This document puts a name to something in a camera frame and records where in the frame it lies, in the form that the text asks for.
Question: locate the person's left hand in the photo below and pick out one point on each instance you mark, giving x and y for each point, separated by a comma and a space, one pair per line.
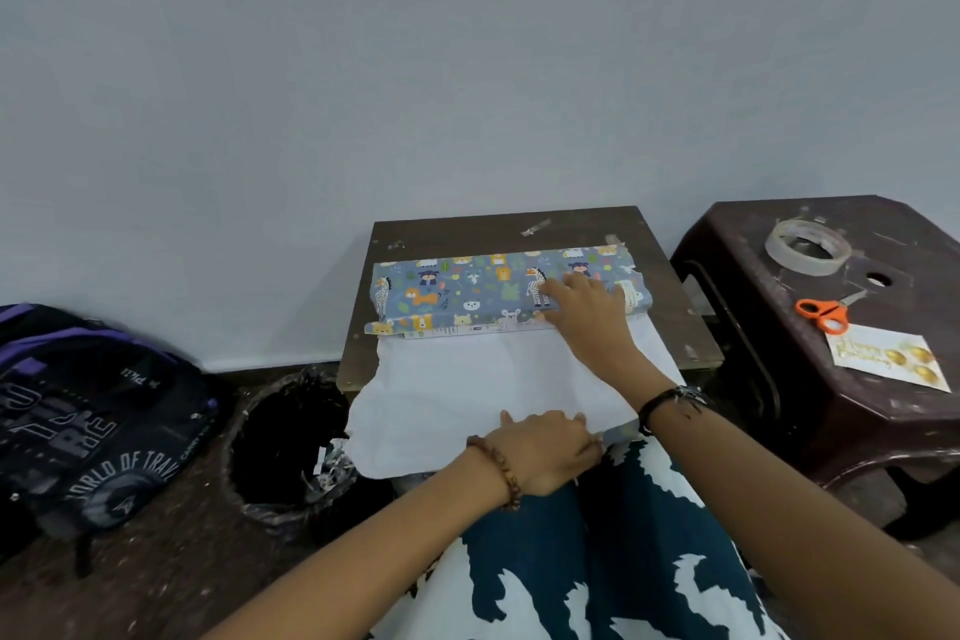
547, 452

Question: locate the person's right hand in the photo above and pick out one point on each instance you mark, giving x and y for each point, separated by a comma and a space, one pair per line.
596, 332

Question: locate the clear tape roll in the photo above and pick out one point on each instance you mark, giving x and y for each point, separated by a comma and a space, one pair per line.
776, 253

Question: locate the happy birthday card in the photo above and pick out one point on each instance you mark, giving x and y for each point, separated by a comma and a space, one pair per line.
862, 354

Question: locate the person's left forearm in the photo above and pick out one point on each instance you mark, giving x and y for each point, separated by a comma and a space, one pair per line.
360, 564

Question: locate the person's right forearm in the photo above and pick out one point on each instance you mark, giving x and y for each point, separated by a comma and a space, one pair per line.
787, 497

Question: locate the teal white patterned trousers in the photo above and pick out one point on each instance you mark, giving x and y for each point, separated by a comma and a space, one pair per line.
600, 549

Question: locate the crumpled clear tape piece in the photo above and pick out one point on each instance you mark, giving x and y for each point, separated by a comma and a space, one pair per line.
536, 227

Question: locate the small dark wooden table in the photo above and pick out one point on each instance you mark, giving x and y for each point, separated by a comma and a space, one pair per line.
465, 231

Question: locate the brown plastic stool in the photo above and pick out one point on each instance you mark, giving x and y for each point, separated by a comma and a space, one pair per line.
795, 377

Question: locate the crumpled paper scraps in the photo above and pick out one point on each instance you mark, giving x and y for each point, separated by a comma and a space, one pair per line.
334, 471

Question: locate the black lined trash bin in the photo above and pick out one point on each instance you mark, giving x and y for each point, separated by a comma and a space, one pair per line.
277, 452

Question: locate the black purple backpack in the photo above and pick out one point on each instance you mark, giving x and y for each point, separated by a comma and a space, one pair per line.
75, 422

